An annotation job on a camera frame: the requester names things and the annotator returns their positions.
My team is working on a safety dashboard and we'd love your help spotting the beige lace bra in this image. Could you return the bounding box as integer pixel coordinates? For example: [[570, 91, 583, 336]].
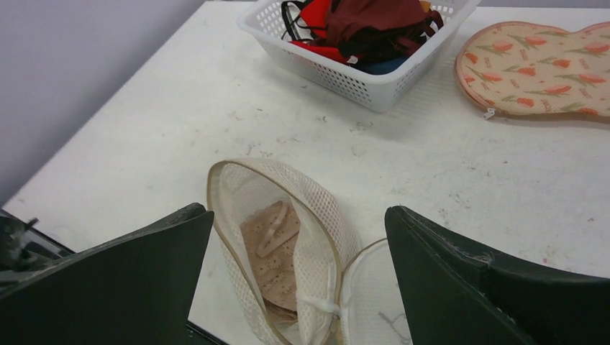
[[240, 201, 301, 325]]

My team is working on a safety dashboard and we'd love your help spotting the navy blue bra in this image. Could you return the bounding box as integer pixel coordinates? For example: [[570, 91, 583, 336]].
[[353, 56, 407, 75]]

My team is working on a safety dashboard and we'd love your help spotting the white round mesh laundry bag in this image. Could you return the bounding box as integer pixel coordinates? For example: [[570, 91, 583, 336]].
[[207, 157, 412, 344]]

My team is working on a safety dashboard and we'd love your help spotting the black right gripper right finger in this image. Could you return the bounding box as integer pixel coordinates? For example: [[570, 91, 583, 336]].
[[384, 206, 609, 344]]

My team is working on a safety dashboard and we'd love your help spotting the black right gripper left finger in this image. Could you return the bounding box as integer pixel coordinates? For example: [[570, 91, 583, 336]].
[[0, 203, 215, 345]]

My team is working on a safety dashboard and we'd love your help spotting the dark red garment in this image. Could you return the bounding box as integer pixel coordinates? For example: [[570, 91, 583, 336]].
[[324, 0, 444, 63]]

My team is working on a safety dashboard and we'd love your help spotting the white plastic basket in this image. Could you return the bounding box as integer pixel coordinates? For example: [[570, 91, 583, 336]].
[[237, 0, 480, 112]]

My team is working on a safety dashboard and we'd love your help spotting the black and white bra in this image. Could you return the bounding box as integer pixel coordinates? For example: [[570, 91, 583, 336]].
[[281, 1, 311, 41]]

